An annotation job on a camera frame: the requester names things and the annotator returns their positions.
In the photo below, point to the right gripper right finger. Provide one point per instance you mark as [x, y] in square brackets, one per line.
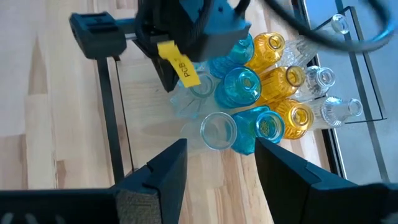
[311, 199]

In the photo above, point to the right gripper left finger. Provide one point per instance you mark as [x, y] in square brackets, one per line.
[140, 199]

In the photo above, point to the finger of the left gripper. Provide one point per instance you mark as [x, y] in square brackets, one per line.
[168, 74]

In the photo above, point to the short blue embossed glass vase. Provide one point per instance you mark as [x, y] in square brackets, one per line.
[222, 98]

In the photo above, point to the yellow hobnail glass vase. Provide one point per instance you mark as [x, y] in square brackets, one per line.
[295, 132]

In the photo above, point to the clear ribbed glass bottle vase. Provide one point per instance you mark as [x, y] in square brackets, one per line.
[329, 112]

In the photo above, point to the tall blue embossed glass vase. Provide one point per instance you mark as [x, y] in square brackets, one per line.
[244, 137]

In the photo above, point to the yellow ribbed glass vase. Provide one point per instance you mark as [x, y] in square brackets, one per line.
[276, 85]

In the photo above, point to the clear ribbed glass jar vase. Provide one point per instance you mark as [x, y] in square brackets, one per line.
[314, 84]

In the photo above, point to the clear flared glass vase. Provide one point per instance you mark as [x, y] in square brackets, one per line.
[300, 51]

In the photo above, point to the wooden shelf black metal frame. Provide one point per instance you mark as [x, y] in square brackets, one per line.
[149, 102]

